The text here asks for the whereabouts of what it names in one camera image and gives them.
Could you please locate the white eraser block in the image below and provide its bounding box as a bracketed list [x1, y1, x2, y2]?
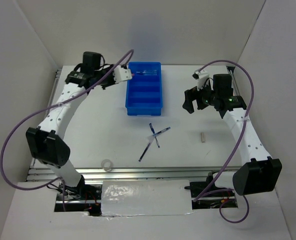
[200, 132, 205, 143]

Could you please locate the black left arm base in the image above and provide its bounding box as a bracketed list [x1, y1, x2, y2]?
[47, 183, 102, 217]

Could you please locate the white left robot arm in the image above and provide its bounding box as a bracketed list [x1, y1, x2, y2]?
[26, 51, 114, 200]

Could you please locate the blue compartment storage bin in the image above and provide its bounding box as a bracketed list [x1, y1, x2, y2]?
[125, 61, 163, 116]

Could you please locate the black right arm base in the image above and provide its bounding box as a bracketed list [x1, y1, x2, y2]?
[184, 171, 238, 210]

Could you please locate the blue capped ballpoint pen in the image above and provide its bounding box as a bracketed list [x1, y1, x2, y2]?
[149, 122, 161, 149]

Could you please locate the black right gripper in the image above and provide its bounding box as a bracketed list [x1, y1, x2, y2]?
[182, 79, 219, 114]

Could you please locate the aluminium table frame rail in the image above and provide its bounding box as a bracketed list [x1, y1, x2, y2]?
[26, 65, 241, 183]

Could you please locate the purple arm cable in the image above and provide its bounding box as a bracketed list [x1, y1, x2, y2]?
[193, 59, 254, 223]
[0, 49, 135, 213]

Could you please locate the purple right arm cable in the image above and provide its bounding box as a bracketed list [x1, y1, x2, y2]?
[193, 59, 254, 223]

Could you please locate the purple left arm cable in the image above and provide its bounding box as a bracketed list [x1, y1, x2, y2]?
[0, 49, 135, 213]

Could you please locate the white front cover board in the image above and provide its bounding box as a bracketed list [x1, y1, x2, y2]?
[101, 179, 193, 217]

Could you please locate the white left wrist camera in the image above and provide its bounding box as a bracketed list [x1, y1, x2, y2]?
[113, 65, 132, 84]

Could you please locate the dark blue gel pen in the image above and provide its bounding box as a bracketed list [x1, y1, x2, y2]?
[138, 135, 154, 162]

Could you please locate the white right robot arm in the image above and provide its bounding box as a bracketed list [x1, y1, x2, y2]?
[183, 70, 282, 196]

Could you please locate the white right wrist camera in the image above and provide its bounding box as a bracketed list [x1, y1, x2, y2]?
[192, 69, 210, 91]

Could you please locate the clear tape roll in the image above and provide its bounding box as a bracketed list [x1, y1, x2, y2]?
[101, 159, 113, 172]

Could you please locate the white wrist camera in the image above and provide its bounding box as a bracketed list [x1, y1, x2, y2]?
[113, 65, 132, 84]
[192, 69, 210, 91]

